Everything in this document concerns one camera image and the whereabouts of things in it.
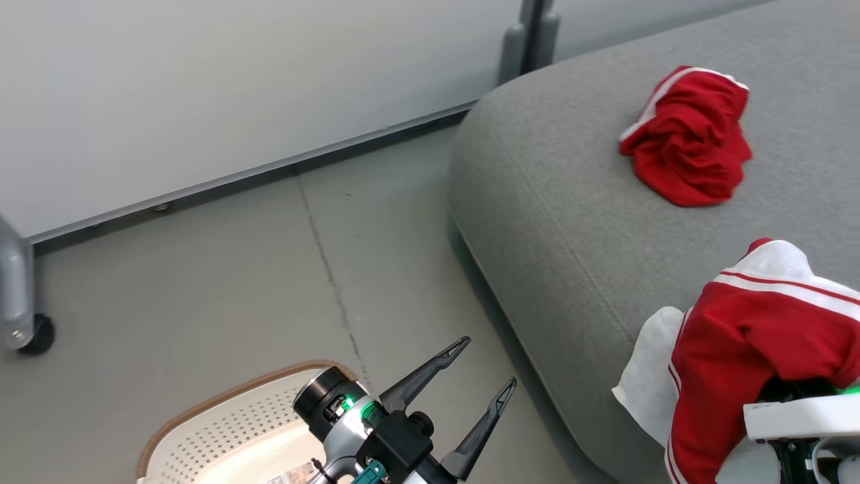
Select white perforated laundry basket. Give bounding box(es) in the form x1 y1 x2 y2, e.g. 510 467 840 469
136 360 363 484

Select red shorts with white trim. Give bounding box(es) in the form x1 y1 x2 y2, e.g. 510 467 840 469
618 65 753 208

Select printed paper label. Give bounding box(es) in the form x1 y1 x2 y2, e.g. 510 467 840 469
265 462 318 484

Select grey partition foot bracket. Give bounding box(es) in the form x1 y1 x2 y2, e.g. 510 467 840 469
497 24 529 85
534 9 561 72

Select red and white striped garment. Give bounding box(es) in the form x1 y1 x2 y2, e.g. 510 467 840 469
611 237 860 484

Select grey fabric sofa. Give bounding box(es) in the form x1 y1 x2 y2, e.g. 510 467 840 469
447 0 860 484

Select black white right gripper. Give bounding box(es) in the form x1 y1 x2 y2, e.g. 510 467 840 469
742 393 860 484

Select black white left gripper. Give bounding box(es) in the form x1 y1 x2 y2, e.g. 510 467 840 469
294 336 518 484

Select black caster wheel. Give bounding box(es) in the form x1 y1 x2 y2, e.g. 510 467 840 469
17 314 56 356

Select teal connector with black cable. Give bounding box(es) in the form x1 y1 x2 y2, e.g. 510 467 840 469
351 460 388 484

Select large white partition panel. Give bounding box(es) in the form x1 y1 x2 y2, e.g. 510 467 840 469
0 0 528 244

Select grey partition leg post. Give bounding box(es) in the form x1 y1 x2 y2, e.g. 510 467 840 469
0 215 36 352

